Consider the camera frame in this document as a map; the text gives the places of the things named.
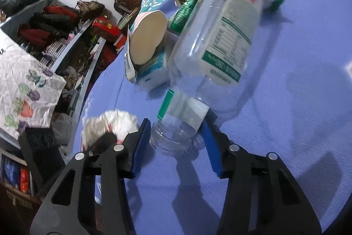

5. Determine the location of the clear plastic bottle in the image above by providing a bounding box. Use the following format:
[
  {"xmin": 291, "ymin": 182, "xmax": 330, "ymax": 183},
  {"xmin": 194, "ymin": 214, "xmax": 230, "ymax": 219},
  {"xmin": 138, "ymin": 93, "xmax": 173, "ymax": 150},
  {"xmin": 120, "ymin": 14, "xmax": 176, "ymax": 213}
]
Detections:
[{"xmin": 150, "ymin": 0, "xmax": 263, "ymax": 156}]

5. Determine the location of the crumpled white plastic bag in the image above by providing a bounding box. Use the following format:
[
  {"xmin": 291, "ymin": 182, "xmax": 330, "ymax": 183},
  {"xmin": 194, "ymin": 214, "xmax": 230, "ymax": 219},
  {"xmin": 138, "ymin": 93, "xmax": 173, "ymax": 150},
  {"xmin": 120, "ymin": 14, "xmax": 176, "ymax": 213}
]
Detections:
[{"xmin": 81, "ymin": 110, "xmax": 138, "ymax": 151}]

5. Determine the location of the blue white tissue pack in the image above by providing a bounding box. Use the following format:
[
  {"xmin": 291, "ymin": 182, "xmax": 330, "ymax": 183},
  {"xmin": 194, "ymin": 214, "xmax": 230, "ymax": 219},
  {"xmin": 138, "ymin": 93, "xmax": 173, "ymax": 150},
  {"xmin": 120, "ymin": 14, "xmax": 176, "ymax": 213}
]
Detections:
[{"xmin": 135, "ymin": 30, "xmax": 178, "ymax": 91}]

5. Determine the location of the pink paper cup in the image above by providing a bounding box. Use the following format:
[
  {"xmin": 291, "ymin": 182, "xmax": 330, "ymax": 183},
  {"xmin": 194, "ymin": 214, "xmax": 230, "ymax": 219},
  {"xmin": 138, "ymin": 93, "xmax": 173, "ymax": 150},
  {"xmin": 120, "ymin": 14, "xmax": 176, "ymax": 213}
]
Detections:
[{"xmin": 129, "ymin": 10, "xmax": 168, "ymax": 65}]

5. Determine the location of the black speaker box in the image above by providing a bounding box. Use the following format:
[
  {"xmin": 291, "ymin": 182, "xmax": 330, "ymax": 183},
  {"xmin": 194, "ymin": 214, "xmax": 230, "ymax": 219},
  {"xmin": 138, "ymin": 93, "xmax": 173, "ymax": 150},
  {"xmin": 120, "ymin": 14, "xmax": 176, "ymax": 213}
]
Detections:
[{"xmin": 18, "ymin": 128, "xmax": 66, "ymax": 197}]

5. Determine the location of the grey clothes shelf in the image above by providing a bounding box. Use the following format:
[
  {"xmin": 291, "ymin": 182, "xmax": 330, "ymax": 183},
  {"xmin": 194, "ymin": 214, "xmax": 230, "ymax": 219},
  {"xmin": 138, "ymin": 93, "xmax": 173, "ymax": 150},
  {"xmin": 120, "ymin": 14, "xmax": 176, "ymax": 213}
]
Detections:
[{"xmin": 1, "ymin": 0, "xmax": 106, "ymax": 154}]

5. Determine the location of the blue bed blanket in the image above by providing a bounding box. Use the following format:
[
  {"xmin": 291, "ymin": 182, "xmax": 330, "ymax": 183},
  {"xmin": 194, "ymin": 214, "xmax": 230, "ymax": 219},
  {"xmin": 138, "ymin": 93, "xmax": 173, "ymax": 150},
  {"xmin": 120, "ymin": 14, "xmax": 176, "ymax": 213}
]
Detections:
[{"xmin": 126, "ymin": 0, "xmax": 351, "ymax": 234}]

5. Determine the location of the white floral paper bag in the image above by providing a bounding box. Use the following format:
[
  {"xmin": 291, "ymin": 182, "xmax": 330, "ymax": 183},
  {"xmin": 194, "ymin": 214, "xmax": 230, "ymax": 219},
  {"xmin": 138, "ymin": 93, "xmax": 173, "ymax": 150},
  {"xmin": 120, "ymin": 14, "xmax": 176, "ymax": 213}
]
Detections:
[{"xmin": 0, "ymin": 31, "xmax": 66, "ymax": 140}]

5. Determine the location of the green snack wrapper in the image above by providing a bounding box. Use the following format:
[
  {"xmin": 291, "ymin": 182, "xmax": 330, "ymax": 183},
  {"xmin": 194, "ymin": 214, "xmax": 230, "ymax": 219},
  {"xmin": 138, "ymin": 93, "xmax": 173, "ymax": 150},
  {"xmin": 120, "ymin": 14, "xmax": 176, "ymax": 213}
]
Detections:
[{"xmin": 168, "ymin": 0, "xmax": 199, "ymax": 33}]

